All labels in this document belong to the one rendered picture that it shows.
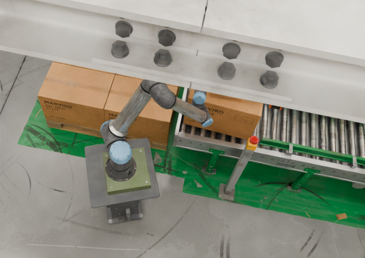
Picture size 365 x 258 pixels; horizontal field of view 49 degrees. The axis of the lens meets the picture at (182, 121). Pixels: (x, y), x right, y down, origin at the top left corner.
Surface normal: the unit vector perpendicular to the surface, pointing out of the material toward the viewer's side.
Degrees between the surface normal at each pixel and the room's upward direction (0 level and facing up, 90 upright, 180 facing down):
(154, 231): 0
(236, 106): 0
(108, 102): 0
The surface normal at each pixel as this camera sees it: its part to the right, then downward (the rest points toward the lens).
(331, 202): 0.10, -0.52
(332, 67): -0.17, 0.83
